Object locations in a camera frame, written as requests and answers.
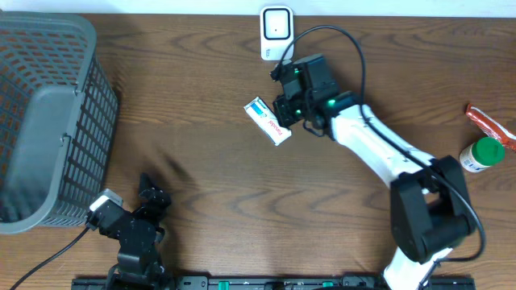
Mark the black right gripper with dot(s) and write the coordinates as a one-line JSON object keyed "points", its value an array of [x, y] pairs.
{"points": [[284, 116]]}

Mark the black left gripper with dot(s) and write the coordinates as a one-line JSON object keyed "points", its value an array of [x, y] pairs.
{"points": [[160, 199]]}

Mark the dark grey plastic basket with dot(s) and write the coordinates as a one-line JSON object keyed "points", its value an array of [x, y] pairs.
{"points": [[58, 118]]}

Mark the white Panadol box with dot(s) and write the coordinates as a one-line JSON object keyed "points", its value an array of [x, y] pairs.
{"points": [[267, 121]]}

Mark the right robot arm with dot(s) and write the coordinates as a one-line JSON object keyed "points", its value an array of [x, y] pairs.
{"points": [[430, 210]]}

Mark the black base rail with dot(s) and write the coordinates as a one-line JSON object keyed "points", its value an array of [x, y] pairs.
{"points": [[205, 283]]}

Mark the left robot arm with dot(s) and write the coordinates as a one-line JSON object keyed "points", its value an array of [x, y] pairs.
{"points": [[138, 232]]}

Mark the green lid jar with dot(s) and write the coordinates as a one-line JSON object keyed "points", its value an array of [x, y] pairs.
{"points": [[482, 154]]}

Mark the red chocolate bar wrapper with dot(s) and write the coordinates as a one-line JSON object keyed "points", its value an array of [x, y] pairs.
{"points": [[491, 127]]}

